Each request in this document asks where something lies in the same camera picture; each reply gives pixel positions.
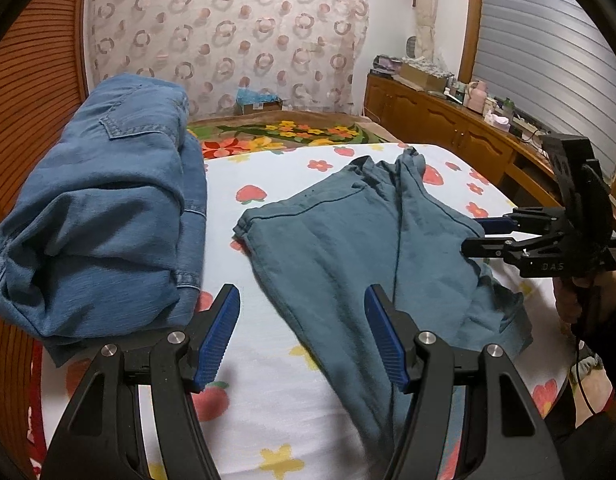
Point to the wooden cabinet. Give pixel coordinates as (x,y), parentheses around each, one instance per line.
(437,120)

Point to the strawberry print bed sheet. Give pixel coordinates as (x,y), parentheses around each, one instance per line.
(268,360)

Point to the white power strip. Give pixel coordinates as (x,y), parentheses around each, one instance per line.
(530,126)

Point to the grey window blind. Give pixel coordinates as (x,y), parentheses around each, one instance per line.
(547,35)

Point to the person's dark clothing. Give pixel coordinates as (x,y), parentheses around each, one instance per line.
(577,450)

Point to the white pink container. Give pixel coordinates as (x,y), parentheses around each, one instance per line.
(497,117)

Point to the white lace curtain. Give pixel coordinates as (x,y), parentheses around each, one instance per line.
(423,10)

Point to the blue plastic bag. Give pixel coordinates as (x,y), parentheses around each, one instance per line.
(253,95)

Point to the teal pants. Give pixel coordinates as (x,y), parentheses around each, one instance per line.
(338,240)

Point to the circle print curtain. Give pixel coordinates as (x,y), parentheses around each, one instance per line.
(228,25)

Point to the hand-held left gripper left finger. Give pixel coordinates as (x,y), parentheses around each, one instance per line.
(223,330)

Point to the cardboard box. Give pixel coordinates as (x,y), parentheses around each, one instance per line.
(265,106)

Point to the person's right hand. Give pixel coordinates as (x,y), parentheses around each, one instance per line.
(565,300)

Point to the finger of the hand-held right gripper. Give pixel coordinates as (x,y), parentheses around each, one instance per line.
(487,248)
(492,225)

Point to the pink jug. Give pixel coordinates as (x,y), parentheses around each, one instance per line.
(475,94)

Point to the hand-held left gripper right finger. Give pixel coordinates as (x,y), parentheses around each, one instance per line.
(382,335)

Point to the wooden window frame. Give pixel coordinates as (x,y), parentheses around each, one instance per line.
(470,25)

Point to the red patterned blanket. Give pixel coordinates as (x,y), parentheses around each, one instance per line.
(37,400)

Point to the wooden louvered wardrobe door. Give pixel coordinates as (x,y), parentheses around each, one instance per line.
(33,85)

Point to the folded blue denim jeans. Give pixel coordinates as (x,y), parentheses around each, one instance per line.
(98,200)

